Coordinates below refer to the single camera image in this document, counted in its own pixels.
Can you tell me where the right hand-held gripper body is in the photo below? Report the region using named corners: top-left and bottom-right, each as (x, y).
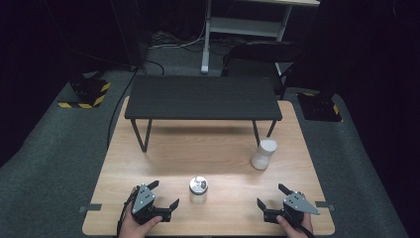
top-left (263, 190), bottom-right (321, 226)

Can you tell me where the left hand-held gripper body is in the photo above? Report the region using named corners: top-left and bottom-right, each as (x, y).
top-left (131, 182), bottom-right (173, 226)

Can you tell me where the small silver tin can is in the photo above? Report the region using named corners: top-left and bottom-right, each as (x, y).
top-left (188, 175), bottom-right (210, 205)

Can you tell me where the white plastic bottle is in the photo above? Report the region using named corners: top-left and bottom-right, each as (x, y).
top-left (250, 137), bottom-right (279, 172)

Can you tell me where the black shelf with metal legs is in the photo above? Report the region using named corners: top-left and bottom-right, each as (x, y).
top-left (124, 74), bottom-right (284, 154)

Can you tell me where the person's right hand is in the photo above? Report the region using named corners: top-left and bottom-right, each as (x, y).
top-left (275, 211), bottom-right (315, 238)

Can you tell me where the person's left hand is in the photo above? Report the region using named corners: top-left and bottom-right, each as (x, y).
top-left (118, 185), bottom-right (163, 238)

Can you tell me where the grey tape strip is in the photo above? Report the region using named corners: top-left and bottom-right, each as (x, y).
top-left (77, 202), bottom-right (103, 213)
top-left (314, 200), bottom-right (336, 211)

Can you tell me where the stand base with striped tape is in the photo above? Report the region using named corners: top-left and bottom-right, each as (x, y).
top-left (295, 91), bottom-right (344, 123)
top-left (56, 72), bottom-right (113, 110)

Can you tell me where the black chair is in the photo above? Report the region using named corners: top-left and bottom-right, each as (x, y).
top-left (221, 41), bottom-right (303, 100)

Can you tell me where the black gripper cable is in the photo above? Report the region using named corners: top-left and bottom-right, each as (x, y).
top-left (115, 192), bottom-right (138, 238)
top-left (282, 209), bottom-right (317, 238)

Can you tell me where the black floor cable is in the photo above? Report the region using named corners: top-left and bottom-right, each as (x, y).
top-left (105, 59), bottom-right (166, 149)

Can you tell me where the bundle of floor cables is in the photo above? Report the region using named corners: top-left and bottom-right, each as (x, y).
top-left (148, 30), bottom-right (207, 52)

